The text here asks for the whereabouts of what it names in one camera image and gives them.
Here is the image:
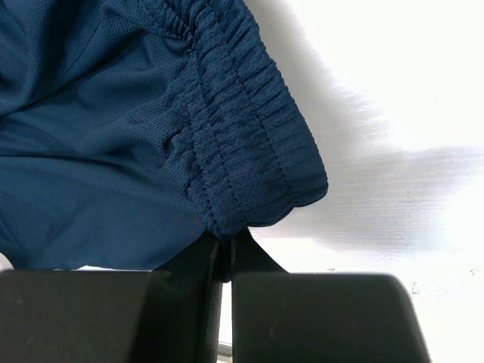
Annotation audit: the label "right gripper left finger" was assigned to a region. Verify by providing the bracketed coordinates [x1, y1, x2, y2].
[1, 234, 222, 362]

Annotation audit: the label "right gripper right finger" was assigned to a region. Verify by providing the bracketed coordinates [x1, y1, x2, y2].
[231, 230, 430, 362]

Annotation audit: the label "navy blue shorts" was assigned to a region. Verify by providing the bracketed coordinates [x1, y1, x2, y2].
[1, 1, 328, 270]

